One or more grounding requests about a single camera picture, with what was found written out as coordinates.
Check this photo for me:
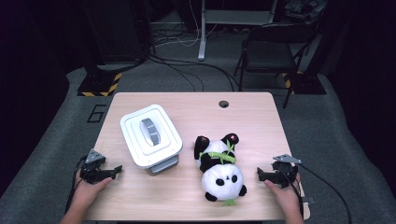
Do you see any person's left hand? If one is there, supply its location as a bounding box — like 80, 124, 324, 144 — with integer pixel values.
72, 173, 113, 213

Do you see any white floor cable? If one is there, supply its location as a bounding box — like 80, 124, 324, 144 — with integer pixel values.
153, 0, 219, 49

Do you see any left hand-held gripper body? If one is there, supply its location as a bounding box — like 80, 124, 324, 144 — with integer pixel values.
79, 148, 107, 185

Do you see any black folding chair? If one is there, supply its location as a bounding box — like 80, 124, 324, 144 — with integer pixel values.
233, 22, 318, 109

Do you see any black floor cable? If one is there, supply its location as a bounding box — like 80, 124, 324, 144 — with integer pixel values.
146, 53, 241, 93

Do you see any person's right hand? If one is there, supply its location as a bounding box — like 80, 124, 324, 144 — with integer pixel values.
263, 173, 304, 217

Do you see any white metal stand frame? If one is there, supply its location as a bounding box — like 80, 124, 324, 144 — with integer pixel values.
197, 0, 278, 62

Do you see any transparent brown storage box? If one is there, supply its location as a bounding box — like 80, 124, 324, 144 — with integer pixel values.
148, 153, 180, 175

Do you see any white lid with grey handle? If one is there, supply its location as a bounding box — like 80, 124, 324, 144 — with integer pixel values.
120, 104, 184, 171

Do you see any panda plush toy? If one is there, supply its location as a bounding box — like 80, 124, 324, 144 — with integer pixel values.
192, 133, 248, 207

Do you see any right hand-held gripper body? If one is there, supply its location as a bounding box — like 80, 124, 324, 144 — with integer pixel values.
271, 154, 303, 189

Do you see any dark cabinet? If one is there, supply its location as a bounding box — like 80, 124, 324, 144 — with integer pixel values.
81, 0, 154, 65

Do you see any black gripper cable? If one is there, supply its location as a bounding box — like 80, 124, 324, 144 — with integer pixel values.
64, 154, 89, 216
277, 163, 305, 218

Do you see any long black cable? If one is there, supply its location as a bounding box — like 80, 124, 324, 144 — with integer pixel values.
298, 162, 353, 224

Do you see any black yellow striped stand base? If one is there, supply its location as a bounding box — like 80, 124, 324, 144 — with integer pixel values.
282, 71, 328, 96
77, 71, 123, 98

